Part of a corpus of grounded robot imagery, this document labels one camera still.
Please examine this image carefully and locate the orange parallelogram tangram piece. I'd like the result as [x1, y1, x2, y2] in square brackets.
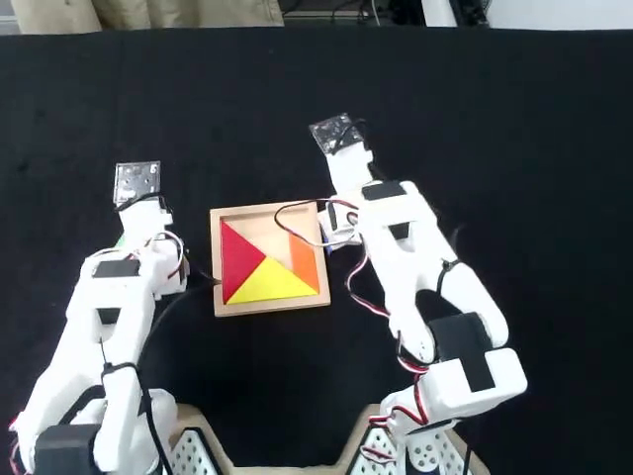
[289, 233, 318, 290]

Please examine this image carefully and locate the yellow triangle tangram piece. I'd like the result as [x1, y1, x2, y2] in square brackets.
[226, 256, 319, 306]

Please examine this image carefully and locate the red triangle tangram piece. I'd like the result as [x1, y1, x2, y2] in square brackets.
[220, 220, 269, 305]

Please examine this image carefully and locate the square wooden tray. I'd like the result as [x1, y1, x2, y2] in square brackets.
[208, 198, 332, 319]

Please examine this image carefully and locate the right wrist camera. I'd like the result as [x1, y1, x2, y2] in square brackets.
[308, 112, 369, 156]

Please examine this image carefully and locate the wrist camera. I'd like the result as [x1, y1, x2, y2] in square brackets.
[308, 112, 369, 156]
[113, 159, 164, 208]

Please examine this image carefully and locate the black cable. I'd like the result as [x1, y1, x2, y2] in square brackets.
[137, 269, 224, 362]

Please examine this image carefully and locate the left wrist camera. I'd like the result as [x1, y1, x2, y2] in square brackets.
[113, 159, 164, 208]

